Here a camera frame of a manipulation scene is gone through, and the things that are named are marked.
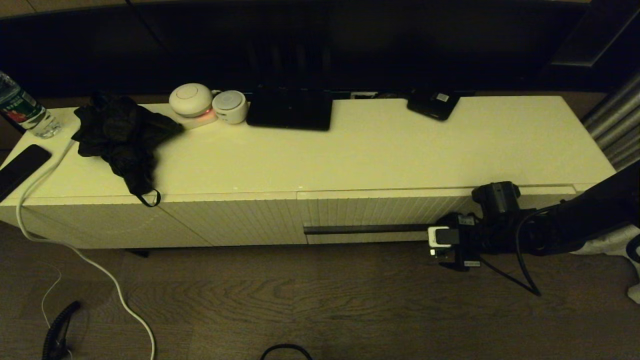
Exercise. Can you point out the white round dome device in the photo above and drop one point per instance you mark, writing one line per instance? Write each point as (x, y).
(190, 100)

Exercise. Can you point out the flat white base with red light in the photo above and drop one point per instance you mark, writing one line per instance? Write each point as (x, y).
(201, 121)

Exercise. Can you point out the black smartphone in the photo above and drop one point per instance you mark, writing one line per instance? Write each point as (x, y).
(20, 170)

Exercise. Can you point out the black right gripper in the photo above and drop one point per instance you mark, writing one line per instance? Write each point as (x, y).
(475, 240)

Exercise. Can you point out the grey curtain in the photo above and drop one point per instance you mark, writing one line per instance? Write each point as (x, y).
(620, 115)

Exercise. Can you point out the white wall socket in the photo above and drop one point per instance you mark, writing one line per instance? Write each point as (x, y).
(364, 95)

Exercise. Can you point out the small white cylinder speaker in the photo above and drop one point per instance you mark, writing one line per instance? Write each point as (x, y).
(230, 106)

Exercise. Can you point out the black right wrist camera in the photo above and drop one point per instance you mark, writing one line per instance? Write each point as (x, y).
(496, 197)

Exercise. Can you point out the black flat box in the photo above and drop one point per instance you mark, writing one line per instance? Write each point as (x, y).
(290, 110)

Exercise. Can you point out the dark framed wall panel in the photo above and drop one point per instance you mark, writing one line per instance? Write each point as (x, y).
(595, 35)

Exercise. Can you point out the black crumpled cloth bag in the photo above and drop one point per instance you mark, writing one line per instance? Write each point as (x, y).
(120, 135)

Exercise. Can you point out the small black device with label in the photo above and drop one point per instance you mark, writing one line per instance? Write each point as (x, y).
(432, 106)

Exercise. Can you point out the water bottle with green label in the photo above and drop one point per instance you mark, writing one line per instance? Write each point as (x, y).
(22, 110)

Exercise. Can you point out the white low cabinet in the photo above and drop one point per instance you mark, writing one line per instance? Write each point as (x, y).
(350, 150)

